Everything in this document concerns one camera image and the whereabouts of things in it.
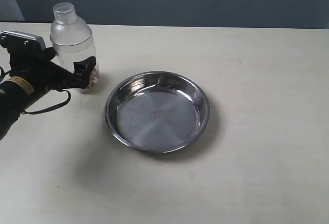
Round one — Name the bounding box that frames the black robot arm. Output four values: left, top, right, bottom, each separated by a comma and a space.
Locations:
1, 47, 96, 138

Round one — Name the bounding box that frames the clear plastic shaker bottle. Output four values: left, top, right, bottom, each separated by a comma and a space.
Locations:
49, 2, 100, 94

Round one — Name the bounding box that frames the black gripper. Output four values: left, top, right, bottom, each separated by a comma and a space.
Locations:
8, 47, 96, 90

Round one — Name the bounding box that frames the black cable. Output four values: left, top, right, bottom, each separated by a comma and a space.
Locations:
0, 67, 71, 115

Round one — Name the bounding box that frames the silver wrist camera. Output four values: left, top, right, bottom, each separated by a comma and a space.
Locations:
1, 31, 46, 52

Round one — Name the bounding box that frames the round stainless steel pan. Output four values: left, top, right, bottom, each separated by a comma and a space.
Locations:
104, 71, 210, 154

